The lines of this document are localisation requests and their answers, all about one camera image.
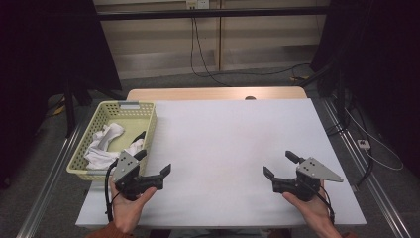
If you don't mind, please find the white wall outlet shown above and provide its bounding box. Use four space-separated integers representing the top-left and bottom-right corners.
185 0 211 10

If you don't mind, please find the hand-held gripper cable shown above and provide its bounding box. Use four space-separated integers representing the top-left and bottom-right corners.
306 179 336 225
104 159 121 223

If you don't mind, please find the left hand-held gripper cable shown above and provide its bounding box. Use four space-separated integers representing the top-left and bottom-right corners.
104 159 121 223

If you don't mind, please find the black wall cable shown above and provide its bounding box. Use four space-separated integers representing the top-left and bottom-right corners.
192 18 312 79
189 16 232 87

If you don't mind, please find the black horizontal bar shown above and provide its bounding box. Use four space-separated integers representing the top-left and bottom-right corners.
95 5 331 22

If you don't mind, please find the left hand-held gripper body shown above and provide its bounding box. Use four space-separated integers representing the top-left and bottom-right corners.
112 150 164 202

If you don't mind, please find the person's left hand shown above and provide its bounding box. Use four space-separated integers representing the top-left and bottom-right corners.
109 179 158 234

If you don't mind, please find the person's right hand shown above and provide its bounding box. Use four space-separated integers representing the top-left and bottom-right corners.
281 180 333 230

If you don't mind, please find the pale yellow plastic basket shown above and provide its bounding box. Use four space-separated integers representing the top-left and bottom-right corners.
65 100 158 182

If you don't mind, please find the black curtain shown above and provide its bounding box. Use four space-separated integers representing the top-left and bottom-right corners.
310 0 420 170
0 0 123 189

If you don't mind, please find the right hand-held gripper cable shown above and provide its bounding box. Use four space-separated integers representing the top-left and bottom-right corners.
306 179 336 225

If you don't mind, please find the white floor cable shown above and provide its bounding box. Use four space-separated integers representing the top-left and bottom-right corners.
343 107 404 172

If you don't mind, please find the black stand leg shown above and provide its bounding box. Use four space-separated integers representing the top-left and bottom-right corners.
61 77 77 139

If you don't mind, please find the white cloth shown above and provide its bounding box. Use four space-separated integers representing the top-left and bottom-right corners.
83 122 147 172

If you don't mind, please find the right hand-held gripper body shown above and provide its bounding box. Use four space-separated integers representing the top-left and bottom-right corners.
271 157 345 202

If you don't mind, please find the metal floor rail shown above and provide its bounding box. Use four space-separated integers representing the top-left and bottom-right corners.
15 120 85 238
320 98 412 238

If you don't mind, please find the white table mat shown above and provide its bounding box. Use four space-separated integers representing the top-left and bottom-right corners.
74 98 368 229

